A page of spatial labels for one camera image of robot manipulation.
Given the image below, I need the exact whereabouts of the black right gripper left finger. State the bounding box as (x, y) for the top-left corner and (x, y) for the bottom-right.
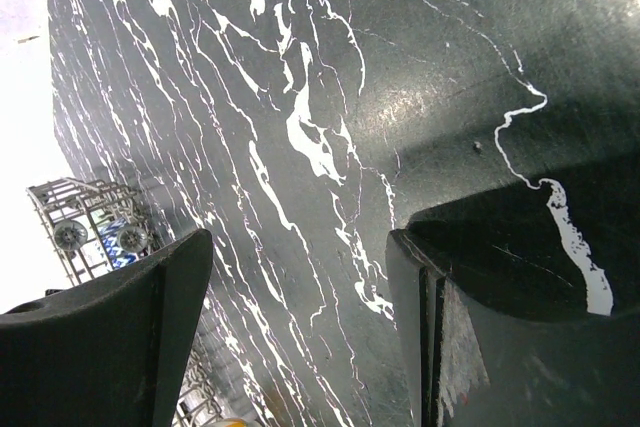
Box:
(1, 229), (213, 426)

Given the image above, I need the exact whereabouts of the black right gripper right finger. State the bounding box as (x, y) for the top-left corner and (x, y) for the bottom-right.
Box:
(385, 229), (639, 426)

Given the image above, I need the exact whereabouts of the red geometric patterned bowl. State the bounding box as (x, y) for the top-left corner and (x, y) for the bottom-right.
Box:
(99, 218), (138, 270)

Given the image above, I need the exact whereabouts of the yellow star patterned bowl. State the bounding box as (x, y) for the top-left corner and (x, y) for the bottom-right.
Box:
(208, 418), (258, 427)

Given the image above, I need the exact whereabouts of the grey wire dish rack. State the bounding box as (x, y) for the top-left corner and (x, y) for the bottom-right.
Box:
(27, 176), (224, 427)

